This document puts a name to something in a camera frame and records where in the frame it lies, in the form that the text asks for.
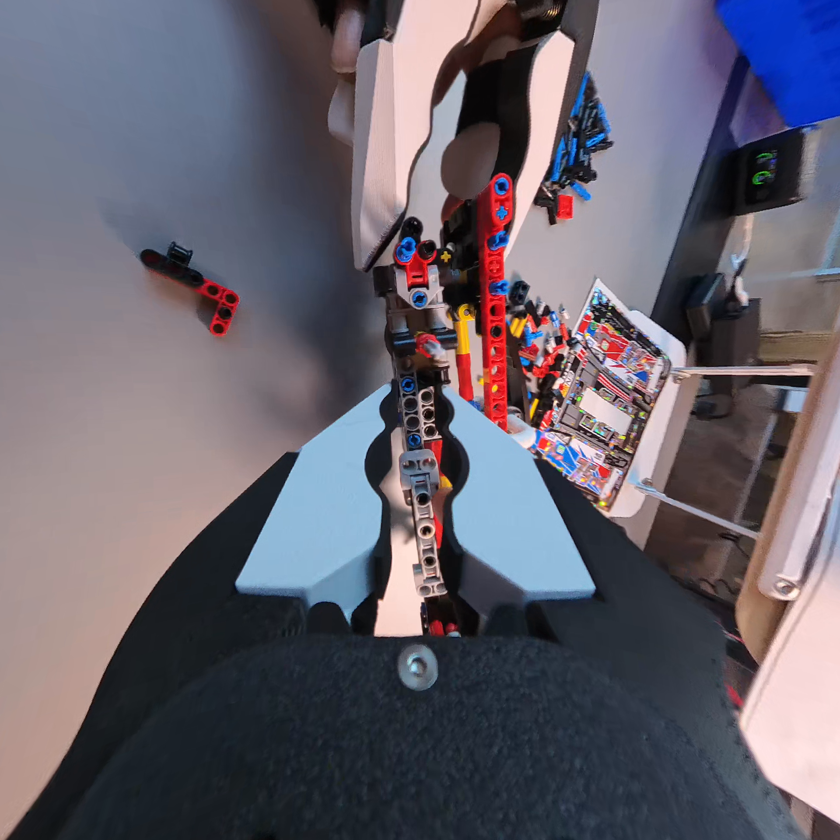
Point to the holographic sticker sheet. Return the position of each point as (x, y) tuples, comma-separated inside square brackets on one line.
[(604, 400)]

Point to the pile of black blue pins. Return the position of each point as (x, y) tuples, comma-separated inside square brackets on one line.
[(577, 144)]

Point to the red angled lego beam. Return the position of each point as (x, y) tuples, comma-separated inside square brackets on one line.
[(223, 308)]

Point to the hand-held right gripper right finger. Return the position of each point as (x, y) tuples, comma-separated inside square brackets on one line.
[(525, 525)]

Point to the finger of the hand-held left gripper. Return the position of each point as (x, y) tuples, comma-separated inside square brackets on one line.
[(394, 131), (544, 105)]

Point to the black power adapter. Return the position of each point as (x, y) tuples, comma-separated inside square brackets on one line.
[(722, 321)]

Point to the white metal book stand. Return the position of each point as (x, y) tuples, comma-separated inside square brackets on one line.
[(663, 367)]

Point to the pile of mixed coloured pieces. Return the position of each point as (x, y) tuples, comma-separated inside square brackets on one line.
[(538, 341)]

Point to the lego car model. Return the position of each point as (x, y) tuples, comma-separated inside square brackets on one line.
[(492, 295)]

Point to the large blue storage bin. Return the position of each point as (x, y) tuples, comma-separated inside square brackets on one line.
[(787, 52)]

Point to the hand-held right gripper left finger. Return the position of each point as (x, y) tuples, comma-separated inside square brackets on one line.
[(308, 525)]

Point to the black lego connector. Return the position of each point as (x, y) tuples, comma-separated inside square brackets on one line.
[(174, 259)]

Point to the black device with display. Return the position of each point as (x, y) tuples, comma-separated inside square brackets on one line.
[(771, 170)]

